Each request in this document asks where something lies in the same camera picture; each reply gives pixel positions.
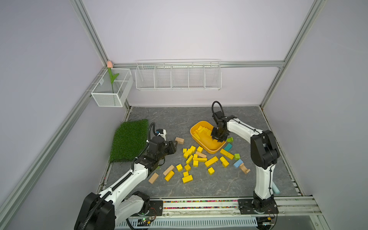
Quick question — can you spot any yellow cube centre left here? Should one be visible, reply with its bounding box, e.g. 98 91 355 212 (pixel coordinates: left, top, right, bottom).
176 164 183 172

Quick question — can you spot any natural wood block lower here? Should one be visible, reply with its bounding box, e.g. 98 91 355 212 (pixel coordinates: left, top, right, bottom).
149 173 159 184

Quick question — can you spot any yellow cube lower right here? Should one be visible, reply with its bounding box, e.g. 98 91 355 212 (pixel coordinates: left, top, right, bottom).
222 161 229 168

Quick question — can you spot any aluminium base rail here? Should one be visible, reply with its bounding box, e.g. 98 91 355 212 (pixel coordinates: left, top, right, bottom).
77 196 317 230

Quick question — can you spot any yellow block bottom wide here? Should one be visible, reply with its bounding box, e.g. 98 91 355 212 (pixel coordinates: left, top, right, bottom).
182 175 193 184

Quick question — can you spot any natural wood centre block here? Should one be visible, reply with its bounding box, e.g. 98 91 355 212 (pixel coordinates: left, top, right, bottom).
196 151 207 158

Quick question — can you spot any yellow long block by tub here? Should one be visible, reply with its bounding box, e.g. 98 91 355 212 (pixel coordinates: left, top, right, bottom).
220 149 234 160

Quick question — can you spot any yellow block front long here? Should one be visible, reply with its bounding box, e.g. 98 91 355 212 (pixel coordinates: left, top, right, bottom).
164 171 174 182

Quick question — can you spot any green artificial grass mat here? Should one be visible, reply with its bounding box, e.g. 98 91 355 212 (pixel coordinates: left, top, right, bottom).
109 119 149 163

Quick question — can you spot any yellow small cube right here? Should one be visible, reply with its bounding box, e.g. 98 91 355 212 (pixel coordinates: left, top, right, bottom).
208 167 215 175

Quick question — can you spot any light blue block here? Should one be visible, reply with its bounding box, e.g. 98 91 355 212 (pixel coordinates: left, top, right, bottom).
233 159 243 168

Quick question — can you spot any natural wood long block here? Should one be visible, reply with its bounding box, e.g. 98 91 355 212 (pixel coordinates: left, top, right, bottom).
163 165 174 176

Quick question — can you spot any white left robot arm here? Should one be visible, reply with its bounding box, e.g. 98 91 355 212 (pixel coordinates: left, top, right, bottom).
74 135 178 230

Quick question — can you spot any teal block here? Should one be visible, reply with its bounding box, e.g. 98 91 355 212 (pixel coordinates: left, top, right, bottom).
224 143 232 152

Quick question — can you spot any white mesh corner basket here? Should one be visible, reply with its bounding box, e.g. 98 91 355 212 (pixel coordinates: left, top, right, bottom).
91 68 134 107

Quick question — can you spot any pink artificial tulip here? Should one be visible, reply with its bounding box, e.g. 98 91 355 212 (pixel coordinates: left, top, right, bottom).
107 60 119 94

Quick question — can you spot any natural wood arch block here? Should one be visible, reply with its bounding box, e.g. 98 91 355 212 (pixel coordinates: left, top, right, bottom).
239 163 251 174

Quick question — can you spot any white wire shelf basket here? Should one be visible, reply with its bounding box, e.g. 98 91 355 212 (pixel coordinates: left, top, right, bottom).
135 59 222 91

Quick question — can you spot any yellow flat horizontal block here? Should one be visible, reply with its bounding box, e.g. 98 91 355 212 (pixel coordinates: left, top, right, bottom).
193 158 208 162

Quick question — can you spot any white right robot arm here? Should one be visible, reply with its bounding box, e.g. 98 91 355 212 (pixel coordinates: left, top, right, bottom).
211 110 280 215

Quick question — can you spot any yellow plastic tub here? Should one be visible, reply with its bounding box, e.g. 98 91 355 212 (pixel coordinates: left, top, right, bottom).
190 121 226 154

